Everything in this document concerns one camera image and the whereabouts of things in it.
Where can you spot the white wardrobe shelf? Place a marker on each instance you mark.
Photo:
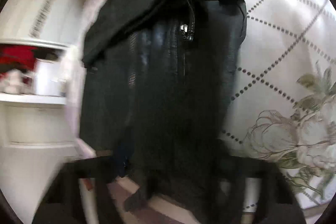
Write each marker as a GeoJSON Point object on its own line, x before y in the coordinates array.
{"type": "Point", "coordinates": [18, 86]}

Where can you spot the red clothes in wardrobe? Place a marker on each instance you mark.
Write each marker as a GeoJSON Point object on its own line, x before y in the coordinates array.
{"type": "Point", "coordinates": [17, 57]}

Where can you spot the white sliding wardrobe door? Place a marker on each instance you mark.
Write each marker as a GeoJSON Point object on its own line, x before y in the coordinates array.
{"type": "Point", "coordinates": [51, 23]}

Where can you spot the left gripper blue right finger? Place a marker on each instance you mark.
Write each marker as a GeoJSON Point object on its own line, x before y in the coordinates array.
{"type": "Point", "coordinates": [276, 202]}

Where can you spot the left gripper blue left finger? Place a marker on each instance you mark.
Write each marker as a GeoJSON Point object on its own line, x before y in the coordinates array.
{"type": "Point", "coordinates": [62, 202]}

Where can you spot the black leather jacket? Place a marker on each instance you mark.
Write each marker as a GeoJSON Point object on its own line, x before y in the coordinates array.
{"type": "Point", "coordinates": [159, 79]}

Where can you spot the floral quilted bedspread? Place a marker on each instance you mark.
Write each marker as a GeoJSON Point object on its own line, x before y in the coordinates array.
{"type": "Point", "coordinates": [283, 105]}

